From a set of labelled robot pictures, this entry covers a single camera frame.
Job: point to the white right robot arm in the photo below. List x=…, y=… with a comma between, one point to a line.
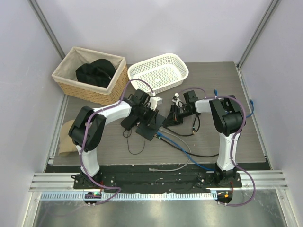
x=229, y=118

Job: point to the black power adapter brick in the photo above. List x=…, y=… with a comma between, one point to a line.
x=129, y=122

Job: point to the black network switch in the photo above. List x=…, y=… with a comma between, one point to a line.
x=148, y=132

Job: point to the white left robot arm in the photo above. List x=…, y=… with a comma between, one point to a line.
x=87, y=129

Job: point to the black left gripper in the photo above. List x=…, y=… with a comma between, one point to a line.
x=149, y=120

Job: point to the black cap in basket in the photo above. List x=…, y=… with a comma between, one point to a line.
x=98, y=73

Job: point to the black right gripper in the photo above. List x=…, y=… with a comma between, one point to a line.
x=173, y=117

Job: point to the wicker basket with liner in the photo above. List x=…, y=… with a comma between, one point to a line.
x=65, y=76

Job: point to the white perforated plastic basket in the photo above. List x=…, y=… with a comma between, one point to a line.
x=158, y=74

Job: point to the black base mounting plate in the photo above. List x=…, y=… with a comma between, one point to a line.
x=131, y=182

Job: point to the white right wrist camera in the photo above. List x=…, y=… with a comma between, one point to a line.
x=176, y=100

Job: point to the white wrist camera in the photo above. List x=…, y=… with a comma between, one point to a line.
x=176, y=100
x=155, y=102

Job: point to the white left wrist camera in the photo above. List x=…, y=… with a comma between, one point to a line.
x=155, y=102

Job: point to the beige cap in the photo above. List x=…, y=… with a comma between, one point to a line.
x=66, y=146

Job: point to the aluminium front rail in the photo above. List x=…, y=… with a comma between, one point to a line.
x=60, y=186

